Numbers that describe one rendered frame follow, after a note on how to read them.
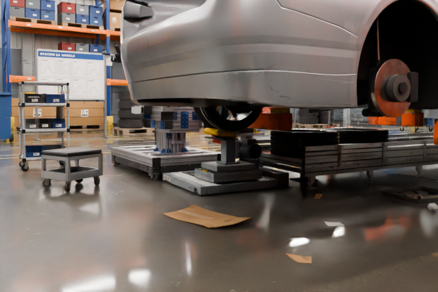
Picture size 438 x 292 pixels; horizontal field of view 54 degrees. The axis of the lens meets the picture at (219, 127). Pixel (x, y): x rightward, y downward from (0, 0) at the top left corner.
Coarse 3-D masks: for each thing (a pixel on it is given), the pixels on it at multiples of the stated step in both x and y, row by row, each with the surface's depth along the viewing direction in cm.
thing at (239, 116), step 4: (216, 112) 373; (232, 112) 403; (252, 112) 391; (220, 116) 375; (236, 116) 404; (240, 116) 399; (244, 116) 392; (248, 116) 390; (224, 120) 378; (228, 120) 379; (232, 120) 392; (236, 120) 388; (240, 120) 385
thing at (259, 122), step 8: (264, 112) 424; (256, 120) 430; (264, 120) 418; (272, 120) 406; (280, 120) 399; (288, 120) 404; (264, 128) 418; (272, 128) 407; (280, 128) 400; (288, 128) 404
